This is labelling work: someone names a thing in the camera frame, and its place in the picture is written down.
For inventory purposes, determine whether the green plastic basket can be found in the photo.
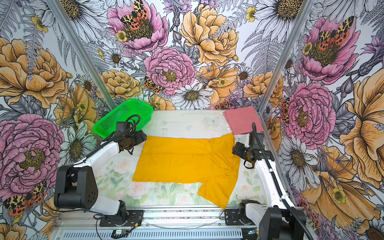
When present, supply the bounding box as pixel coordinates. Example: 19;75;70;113
93;99;154;139

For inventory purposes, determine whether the yellow t shirt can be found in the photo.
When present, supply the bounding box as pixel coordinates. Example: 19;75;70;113
133;134;241;209

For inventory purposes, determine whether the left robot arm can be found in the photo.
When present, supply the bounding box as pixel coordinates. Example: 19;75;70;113
54;120;147;225

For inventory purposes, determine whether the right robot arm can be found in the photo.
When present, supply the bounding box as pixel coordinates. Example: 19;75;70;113
225;132;314;240

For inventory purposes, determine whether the folded pink t shirt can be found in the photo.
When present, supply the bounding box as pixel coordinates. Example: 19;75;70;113
223;106;264;135

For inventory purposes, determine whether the small green circuit board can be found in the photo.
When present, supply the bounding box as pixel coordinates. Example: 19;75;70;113
111;230;126;239

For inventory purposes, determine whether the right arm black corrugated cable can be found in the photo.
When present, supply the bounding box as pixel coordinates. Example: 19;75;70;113
251;122;316;240

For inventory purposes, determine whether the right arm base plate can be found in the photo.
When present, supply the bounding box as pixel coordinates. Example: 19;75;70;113
224;209;249;226

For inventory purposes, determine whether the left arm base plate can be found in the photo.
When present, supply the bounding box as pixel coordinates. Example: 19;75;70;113
100;210;144;227

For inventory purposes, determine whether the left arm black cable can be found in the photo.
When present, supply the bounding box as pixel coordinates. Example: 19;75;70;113
53;113;142;240

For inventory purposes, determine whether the aluminium front rail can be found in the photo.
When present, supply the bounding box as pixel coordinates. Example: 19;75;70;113
51;206;259;240

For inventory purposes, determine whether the right aluminium corner post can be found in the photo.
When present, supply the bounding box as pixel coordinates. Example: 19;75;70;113
257;0;315;115

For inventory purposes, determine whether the aluminium corner post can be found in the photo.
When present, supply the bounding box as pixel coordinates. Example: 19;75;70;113
257;0;315;115
47;1;117;110

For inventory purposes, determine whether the left aluminium corner post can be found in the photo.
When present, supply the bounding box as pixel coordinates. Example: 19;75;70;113
47;1;117;110

